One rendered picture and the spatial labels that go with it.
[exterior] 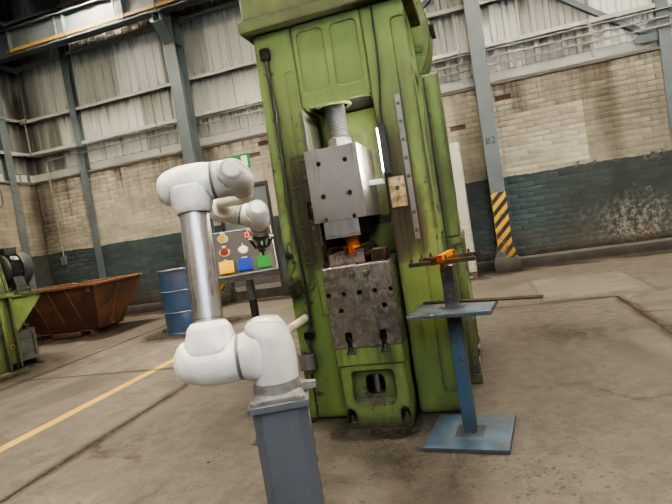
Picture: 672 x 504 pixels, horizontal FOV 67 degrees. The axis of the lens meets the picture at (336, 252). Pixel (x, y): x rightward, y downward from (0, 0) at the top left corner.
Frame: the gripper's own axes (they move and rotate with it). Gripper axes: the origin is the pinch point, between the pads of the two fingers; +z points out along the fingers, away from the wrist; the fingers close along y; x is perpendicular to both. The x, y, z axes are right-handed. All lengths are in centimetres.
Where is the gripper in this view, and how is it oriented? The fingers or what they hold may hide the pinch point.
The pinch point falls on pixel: (262, 250)
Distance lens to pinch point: 265.8
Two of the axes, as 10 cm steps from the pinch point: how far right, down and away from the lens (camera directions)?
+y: 9.7, -1.6, 1.6
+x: -2.2, -8.7, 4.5
